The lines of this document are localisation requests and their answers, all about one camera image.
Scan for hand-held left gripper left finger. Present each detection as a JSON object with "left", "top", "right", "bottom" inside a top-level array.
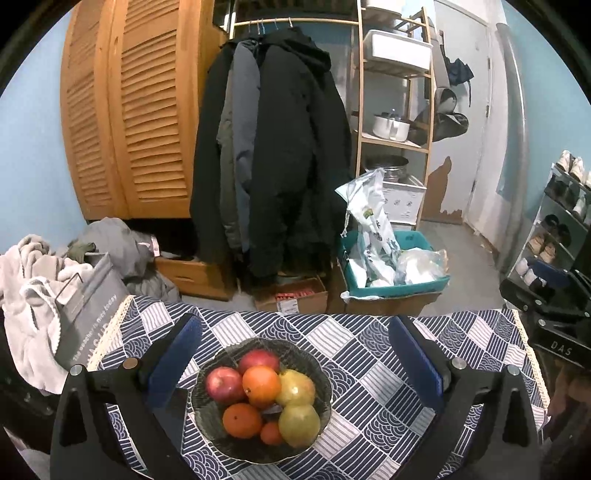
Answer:
[{"left": 50, "top": 313, "right": 204, "bottom": 480}]

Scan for navy white patterned tablecloth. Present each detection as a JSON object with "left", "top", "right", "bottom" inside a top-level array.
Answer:
[{"left": 88, "top": 295, "right": 551, "bottom": 480}]

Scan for medium orange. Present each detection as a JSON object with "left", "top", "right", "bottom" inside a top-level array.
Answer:
[{"left": 222, "top": 402, "right": 263, "bottom": 439}]

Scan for printed white plastic bag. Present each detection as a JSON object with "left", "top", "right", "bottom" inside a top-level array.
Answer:
[{"left": 335, "top": 168, "right": 402, "bottom": 287}]

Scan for wooden shelf unit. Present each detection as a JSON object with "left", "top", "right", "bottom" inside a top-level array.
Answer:
[{"left": 353, "top": 0, "right": 437, "bottom": 232}]

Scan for black hooded coat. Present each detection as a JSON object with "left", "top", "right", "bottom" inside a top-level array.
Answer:
[{"left": 247, "top": 28, "right": 354, "bottom": 287}]

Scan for wooden louvered wardrobe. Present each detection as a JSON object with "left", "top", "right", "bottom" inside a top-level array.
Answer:
[{"left": 60, "top": 0, "right": 232, "bottom": 220}]

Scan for white pot with lid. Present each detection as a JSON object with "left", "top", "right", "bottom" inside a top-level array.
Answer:
[{"left": 372, "top": 110, "right": 413, "bottom": 141}]

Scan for grey cap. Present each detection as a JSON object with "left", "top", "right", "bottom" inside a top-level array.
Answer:
[{"left": 436, "top": 88, "right": 458, "bottom": 114}]

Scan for metal pot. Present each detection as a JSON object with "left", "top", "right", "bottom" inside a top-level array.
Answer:
[{"left": 366, "top": 155, "right": 410, "bottom": 181}]

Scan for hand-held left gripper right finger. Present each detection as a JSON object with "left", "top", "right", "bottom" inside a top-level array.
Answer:
[{"left": 389, "top": 315, "right": 541, "bottom": 480}]

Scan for ribbed glass bowl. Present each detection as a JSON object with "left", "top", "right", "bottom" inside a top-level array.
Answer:
[{"left": 190, "top": 338, "right": 333, "bottom": 464}]

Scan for red apple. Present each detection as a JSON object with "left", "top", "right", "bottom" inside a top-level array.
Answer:
[
  {"left": 238, "top": 349, "right": 281, "bottom": 374},
  {"left": 206, "top": 367, "right": 245, "bottom": 406}
]

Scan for plain cardboard box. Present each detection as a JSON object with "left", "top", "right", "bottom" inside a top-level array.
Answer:
[{"left": 339, "top": 258, "right": 441, "bottom": 317}]

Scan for large orange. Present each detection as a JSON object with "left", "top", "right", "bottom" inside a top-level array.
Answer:
[{"left": 242, "top": 366, "right": 282, "bottom": 409}]

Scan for yellow-green pear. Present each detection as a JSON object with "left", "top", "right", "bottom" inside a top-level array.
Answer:
[
  {"left": 278, "top": 404, "right": 321, "bottom": 448},
  {"left": 276, "top": 369, "right": 317, "bottom": 408}
]

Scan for metal shoe rack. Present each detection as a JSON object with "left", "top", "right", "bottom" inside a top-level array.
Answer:
[{"left": 505, "top": 150, "right": 591, "bottom": 287}]

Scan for white lattice basket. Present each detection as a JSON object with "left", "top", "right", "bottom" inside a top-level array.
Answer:
[{"left": 381, "top": 178, "right": 426, "bottom": 227}]

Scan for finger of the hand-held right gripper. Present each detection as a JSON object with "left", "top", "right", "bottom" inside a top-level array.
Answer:
[{"left": 499, "top": 261, "right": 591, "bottom": 324}]

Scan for small red-orange tangerine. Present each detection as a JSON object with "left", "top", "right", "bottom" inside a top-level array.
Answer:
[{"left": 260, "top": 421, "right": 284, "bottom": 446}]

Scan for rows of shoes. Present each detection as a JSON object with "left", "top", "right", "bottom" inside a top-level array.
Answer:
[{"left": 515, "top": 150, "right": 591, "bottom": 287}]

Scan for grey tote bag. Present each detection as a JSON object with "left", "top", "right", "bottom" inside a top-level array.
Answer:
[{"left": 54, "top": 253, "right": 130, "bottom": 370}]

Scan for cardboard box with red packs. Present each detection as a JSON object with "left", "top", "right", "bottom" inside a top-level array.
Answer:
[{"left": 253, "top": 274, "right": 329, "bottom": 313}]

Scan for white door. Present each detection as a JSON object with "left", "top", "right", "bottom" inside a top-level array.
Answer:
[{"left": 431, "top": 0, "right": 492, "bottom": 227}]

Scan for white storage box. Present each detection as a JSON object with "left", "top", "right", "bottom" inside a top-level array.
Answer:
[{"left": 362, "top": 30, "right": 434, "bottom": 70}]

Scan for clear plastic bag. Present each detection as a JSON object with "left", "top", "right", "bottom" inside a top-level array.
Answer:
[{"left": 396, "top": 248, "right": 448, "bottom": 284}]

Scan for grey jacket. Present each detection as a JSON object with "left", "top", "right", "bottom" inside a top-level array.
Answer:
[{"left": 217, "top": 39, "right": 259, "bottom": 252}]

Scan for silver duct pipe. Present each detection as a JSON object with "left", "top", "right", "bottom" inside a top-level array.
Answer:
[{"left": 494, "top": 21, "right": 529, "bottom": 273}]

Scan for wooden drawer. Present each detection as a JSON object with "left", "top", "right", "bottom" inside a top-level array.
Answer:
[{"left": 154, "top": 256, "right": 236, "bottom": 302}]

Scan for teal plastic bin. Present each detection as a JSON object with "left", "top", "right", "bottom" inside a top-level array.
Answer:
[{"left": 337, "top": 230, "right": 451, "bottom": 301}]

